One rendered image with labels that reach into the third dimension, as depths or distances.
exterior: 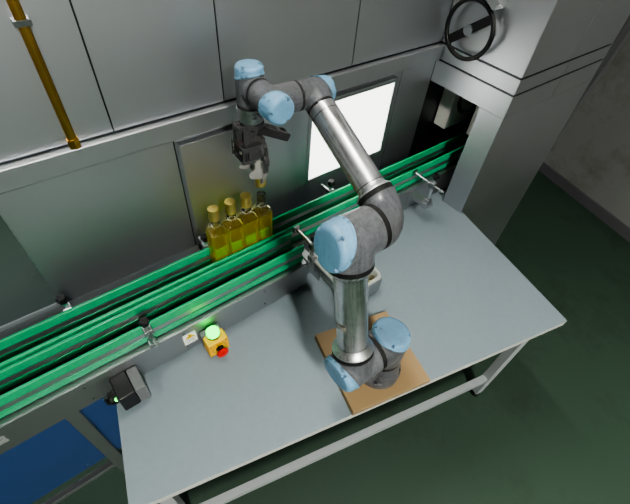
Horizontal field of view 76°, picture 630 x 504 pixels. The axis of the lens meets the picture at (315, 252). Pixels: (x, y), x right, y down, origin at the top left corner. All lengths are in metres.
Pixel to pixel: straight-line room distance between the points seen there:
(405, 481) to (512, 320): 0.89
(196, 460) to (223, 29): 1.17
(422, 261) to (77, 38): 1.37
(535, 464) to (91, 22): 2.37
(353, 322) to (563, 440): 1.67
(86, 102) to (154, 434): 0.91
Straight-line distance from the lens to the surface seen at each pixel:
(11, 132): 1.17
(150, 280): 1.41
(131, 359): 1.35
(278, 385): 1.37
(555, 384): 2.64
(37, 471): 1.72
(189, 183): 1.34
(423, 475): 2.16
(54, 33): 1.10
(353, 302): 0.98
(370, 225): 0.90
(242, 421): 1.33
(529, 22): 1.70
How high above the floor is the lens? 2.00
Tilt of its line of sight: 48 degrees down
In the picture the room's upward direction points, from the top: 6 degrees clockwise
